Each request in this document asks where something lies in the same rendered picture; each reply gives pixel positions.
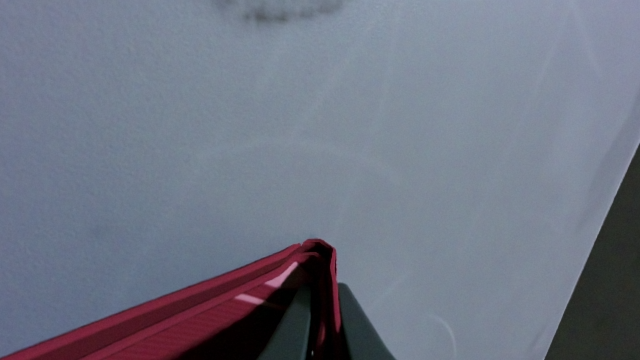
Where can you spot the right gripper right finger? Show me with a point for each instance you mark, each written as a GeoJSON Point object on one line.
{"type": "Point", "coordinates": [360, 338]}

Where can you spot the red striped necktie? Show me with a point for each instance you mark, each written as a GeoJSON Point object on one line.
{"type": "Point", "coordinates": [228, 317]}

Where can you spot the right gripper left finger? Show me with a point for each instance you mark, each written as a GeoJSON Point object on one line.
{"type": "Point", "coordinates": [292, 338]}

